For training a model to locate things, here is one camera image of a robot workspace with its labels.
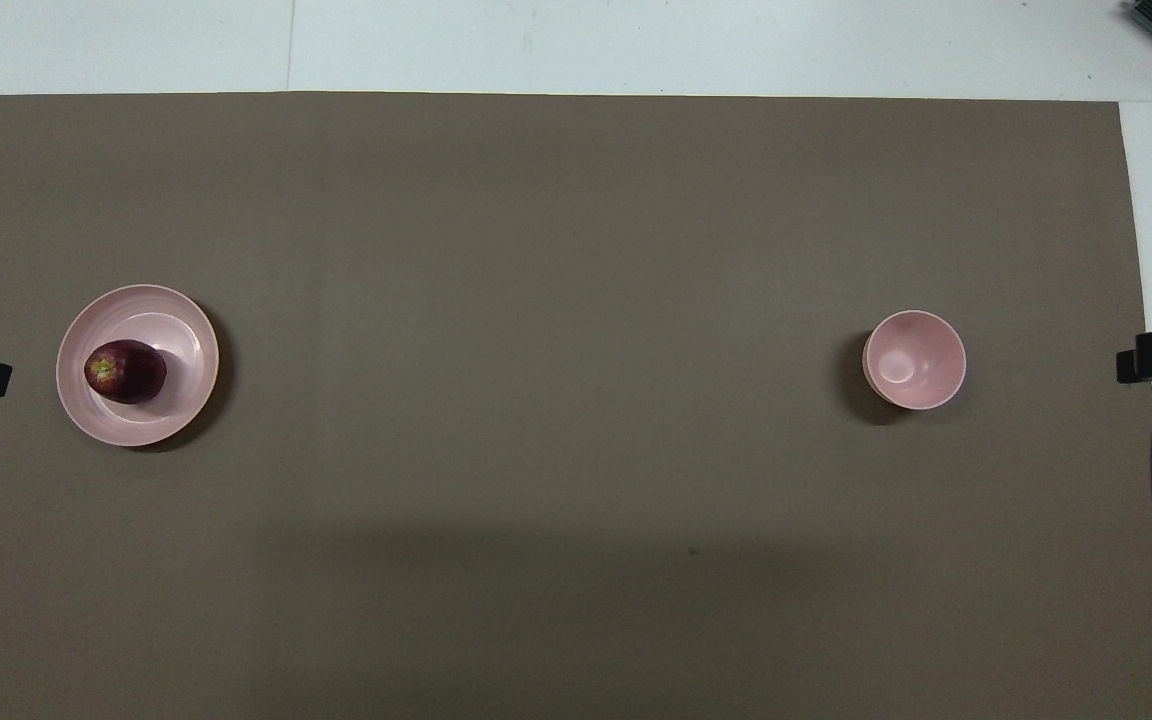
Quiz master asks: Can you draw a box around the pink bowl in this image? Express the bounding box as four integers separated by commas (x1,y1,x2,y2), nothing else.
862,309,968,412

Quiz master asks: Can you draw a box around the pink plate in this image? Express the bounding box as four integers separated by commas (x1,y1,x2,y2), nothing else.
55,284,221,448

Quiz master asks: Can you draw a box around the dark red apple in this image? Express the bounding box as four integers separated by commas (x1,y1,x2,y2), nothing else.
84,339,168,405

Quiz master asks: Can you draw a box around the brown table mat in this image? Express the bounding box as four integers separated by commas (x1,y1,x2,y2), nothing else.
0,92,1152,720

